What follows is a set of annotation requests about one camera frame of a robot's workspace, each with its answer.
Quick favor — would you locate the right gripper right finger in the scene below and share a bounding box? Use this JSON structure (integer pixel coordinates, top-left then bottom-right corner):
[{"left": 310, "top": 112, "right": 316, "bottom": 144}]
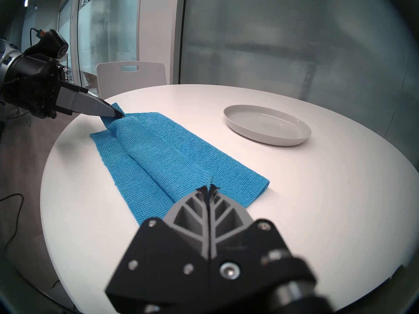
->
[{"left": 209, "top": 185, "right": 316, "bottom": 314}]

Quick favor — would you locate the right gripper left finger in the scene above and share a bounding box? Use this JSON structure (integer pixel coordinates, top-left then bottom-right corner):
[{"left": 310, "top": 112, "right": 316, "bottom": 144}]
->
[{"left": 105, "top": 187, "right": 210, "bottom": 314}]

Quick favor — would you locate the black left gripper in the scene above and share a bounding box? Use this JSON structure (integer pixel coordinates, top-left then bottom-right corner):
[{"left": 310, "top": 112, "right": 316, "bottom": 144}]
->
[{"left": 0, "top": 53, "right": 124, "bottom": 117}]

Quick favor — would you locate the blue cloth napkin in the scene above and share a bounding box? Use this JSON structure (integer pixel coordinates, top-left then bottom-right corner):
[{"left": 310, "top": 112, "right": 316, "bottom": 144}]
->
[{"left": 90, "top": 102, "right": 270, "bottom": 226}]

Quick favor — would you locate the grey round plate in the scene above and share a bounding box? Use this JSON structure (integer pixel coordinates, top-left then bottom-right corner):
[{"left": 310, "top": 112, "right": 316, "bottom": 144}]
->
[{"left": 224, "top": 105, "right": 312, "bottom": 147}]

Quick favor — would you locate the white plastic chair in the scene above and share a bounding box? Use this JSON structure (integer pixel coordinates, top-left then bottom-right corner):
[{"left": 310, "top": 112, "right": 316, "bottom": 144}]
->
[{"left": 96, "top": 61, "right": 167, "bottom": 99}]

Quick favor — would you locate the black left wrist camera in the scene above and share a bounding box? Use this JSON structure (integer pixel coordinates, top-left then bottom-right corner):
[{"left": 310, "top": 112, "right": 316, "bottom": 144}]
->
[{"left": 25, "top": 29, "right": 69, "bottom": 60}]

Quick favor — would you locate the thin black floor cable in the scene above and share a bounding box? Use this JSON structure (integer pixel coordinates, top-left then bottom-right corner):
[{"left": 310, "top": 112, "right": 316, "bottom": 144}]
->
[{"left": 0, "top": 194, "right": 25, "bottom": 252}]

